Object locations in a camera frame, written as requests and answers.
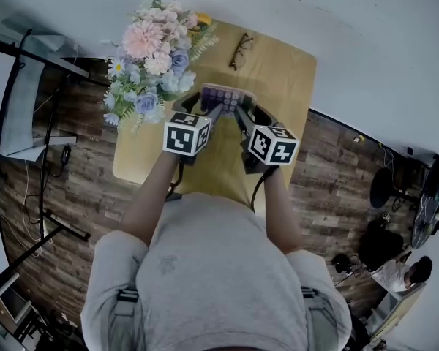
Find light wooden pedestal table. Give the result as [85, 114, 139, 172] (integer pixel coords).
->
[112, 18, 318, 212]

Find person's grey shirt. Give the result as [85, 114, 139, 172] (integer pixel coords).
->
[80, 191, 353, 351]

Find person's right forearm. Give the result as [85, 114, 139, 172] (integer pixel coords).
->
[263, 166, 304, 256]

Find grey panel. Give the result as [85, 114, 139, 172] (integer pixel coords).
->
[0, 54, 47, 157]

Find dark-framed eyeglasses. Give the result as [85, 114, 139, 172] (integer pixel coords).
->
[228, 31, 255, 72]

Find purple calculator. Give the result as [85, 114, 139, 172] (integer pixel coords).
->
[200, 82, 259, 116]

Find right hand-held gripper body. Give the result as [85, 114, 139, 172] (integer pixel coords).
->
[241, 122, 301, 176]

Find black bag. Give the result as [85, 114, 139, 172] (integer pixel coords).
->
[358, 219, 405, 271]

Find black marble round table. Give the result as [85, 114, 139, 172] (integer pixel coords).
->
[410, 154, 439, 250]

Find pastel artificial flower bouquet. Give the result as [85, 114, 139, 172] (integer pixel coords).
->
[102, 0, 222, 134]

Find small yellow object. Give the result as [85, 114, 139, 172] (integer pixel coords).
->
[193, 12, 214, 32]

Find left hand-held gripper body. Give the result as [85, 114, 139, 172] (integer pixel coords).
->
[162, 102, 214, 167]

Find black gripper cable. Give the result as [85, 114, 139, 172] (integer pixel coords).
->
[165, 158, 186, 203]
[249, 165, 276, 212]

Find black round stool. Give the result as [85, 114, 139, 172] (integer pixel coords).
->
[369, 166, 420, 210]

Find person's left forearm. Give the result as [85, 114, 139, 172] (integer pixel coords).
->
[121, 151, 181, 249]

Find black shoulder strap buckle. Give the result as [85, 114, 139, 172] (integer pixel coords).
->
[301, 286, 325, 309]
[116, 288, 140, 316]

